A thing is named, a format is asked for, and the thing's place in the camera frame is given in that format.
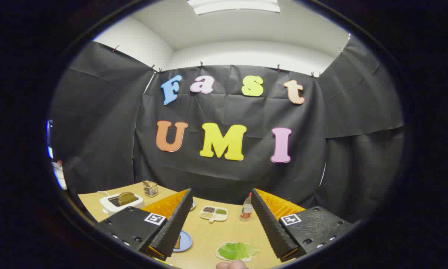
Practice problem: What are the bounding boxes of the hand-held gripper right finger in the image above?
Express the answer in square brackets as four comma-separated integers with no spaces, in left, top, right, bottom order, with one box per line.
[250,188,356,263]

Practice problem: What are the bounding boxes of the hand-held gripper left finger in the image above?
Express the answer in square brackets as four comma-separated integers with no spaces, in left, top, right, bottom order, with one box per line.
[96,188,194,261]

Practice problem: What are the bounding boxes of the green lettuce leaf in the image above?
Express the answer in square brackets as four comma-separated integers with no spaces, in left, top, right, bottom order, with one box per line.
[218,242,260,261]

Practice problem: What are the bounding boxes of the blue plate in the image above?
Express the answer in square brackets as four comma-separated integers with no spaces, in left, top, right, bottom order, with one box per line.
[173,230,193,253]

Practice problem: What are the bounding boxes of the clear bottle with red cap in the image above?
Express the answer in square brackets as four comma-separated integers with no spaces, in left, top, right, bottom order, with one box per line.
[240,192,253,222]

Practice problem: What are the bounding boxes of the white divided dish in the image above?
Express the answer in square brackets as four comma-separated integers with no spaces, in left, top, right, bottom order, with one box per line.
[199,206,229,223]

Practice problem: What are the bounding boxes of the white plate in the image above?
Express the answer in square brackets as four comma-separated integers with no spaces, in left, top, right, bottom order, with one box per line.
[216,242,254,262]

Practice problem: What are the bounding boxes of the white toaster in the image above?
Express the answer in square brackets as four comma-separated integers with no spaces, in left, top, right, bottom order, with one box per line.
[100,192,145,215]

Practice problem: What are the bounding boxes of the black backdrop cloth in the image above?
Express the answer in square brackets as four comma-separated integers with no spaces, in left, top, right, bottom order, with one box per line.
[48,34,405,225]

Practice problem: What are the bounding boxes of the white equipment box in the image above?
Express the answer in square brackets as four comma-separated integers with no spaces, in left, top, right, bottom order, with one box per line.
[52,161,67,190]

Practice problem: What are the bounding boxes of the bright screen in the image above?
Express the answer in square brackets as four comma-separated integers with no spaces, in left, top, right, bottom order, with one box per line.
[46,120,54,159]

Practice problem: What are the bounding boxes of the ceiling light panel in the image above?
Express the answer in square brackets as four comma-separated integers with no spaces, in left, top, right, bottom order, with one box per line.
[187,0,281,15]

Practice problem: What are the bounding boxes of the wire mesh holder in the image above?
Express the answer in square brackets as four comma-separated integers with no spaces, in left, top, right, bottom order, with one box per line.
[142,180,158,197]

